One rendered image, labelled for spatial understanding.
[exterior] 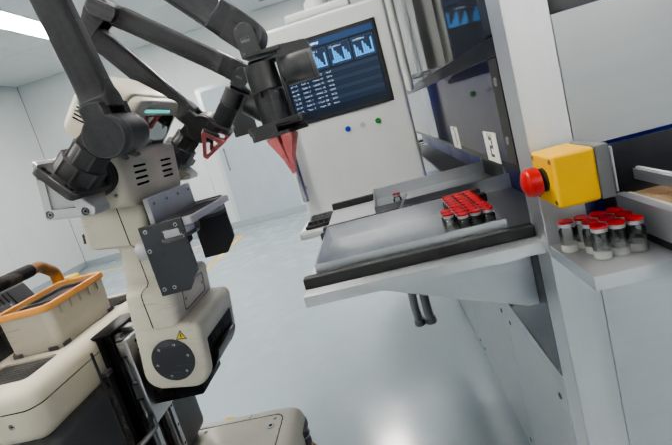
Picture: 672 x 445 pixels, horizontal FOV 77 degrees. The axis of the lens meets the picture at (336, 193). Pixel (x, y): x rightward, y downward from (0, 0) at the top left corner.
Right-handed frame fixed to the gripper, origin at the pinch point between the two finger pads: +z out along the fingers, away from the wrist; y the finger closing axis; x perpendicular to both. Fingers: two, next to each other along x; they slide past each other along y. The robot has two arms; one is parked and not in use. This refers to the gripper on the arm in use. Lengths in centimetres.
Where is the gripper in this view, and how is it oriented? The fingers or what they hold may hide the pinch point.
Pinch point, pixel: (293, 168)
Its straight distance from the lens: 79.0
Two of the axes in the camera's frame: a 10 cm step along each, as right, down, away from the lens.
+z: 3.0, 9.4, 1.5
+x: 0.7, -1.8, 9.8
